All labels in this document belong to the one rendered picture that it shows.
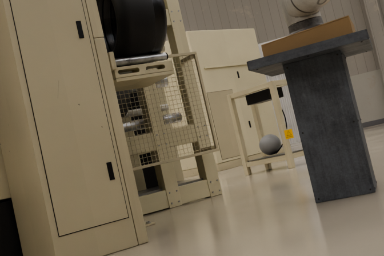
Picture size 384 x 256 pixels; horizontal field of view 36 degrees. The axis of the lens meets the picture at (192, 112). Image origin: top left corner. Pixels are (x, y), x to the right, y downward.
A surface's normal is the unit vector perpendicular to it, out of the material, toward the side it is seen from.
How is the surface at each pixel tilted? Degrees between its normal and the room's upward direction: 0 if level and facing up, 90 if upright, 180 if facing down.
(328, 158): 90
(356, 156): 90
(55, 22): 90
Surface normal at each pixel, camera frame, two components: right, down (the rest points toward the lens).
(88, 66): 0.48, -0.17
